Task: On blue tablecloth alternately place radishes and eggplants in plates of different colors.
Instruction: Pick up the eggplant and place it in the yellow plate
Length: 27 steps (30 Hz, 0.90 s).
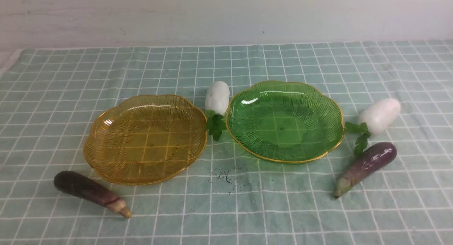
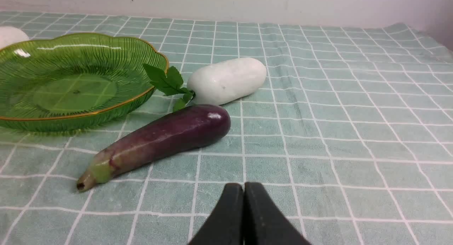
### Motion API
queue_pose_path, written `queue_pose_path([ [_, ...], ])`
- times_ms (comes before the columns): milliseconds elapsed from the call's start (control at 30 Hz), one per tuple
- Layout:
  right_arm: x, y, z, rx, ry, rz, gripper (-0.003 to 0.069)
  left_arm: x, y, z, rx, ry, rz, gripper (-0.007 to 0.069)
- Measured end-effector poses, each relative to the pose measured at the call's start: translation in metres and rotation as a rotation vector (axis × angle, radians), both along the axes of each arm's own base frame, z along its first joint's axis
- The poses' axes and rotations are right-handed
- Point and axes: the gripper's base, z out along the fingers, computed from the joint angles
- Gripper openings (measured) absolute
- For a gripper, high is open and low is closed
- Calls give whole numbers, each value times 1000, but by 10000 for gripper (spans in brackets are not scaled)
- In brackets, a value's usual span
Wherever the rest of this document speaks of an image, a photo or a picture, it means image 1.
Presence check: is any white radish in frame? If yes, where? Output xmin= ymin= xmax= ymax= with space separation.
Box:
xmin=345 ymin=98 xmax=401 ymax=157
xmin=205 ymin=81 xmax=230 ymax=141

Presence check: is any amber plastic plate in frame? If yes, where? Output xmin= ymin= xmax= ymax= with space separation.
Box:
xmin=84 ymin=95 xmax=208 ymax=186

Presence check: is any purple eggplant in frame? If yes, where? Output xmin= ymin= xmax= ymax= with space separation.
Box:
xmin=53 ymin=170 xmax=132 ymax=218
xmin=333 ymin=142 xmax=397 ymax=200

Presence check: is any green plastic plate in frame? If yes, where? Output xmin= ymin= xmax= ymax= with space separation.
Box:
xmin=224 ymin=80 xmax=345 ymax=163

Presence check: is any green checkered tablecloth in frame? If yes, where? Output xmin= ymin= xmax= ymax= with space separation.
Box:
xmin=0 ymin=40 xmax=453 ymax=245

